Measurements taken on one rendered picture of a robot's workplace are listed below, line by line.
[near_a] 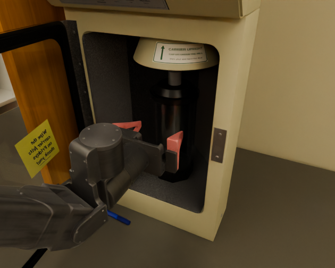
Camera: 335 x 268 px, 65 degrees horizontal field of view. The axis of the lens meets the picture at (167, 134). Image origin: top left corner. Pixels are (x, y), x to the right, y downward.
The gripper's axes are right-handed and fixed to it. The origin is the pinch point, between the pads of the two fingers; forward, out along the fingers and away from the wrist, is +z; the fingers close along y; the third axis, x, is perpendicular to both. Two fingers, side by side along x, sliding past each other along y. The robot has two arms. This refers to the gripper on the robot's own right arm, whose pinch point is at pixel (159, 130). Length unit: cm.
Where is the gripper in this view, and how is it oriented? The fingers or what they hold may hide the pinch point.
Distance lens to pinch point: 53.6
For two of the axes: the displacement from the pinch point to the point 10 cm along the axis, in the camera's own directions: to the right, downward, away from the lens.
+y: -9.0, -2.3, 3.8
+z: 4.4, -5.1, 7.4
